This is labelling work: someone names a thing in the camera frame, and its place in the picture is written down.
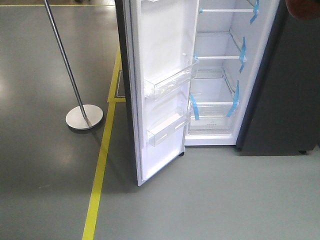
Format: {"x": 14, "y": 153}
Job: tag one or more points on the red yellow apple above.
{"x": 304, "y": 9}

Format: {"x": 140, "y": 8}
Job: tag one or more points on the white open fridge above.
{"x": 231, "y": 40}

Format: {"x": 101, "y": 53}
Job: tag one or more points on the dark grey right fridge door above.
{"x": 283, "y": 113}

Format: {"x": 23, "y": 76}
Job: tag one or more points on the lower clear door bin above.
{"x": 167, "y": 126}

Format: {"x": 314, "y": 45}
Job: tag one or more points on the clear door bin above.
{"x": 167, "y": 126}
{"x": 161, "y": 86}

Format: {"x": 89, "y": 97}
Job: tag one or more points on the middle clear door bin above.
{"x": 161, "y": 86}

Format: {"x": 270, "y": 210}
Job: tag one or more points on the dark floor sign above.
{"x": 120, "y": 89}

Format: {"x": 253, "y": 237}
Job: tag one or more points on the clear crisper drawer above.
{"x": 213, "y": 118}

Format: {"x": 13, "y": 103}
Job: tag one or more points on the silver pole stand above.
{"x": 83, "y": 116}

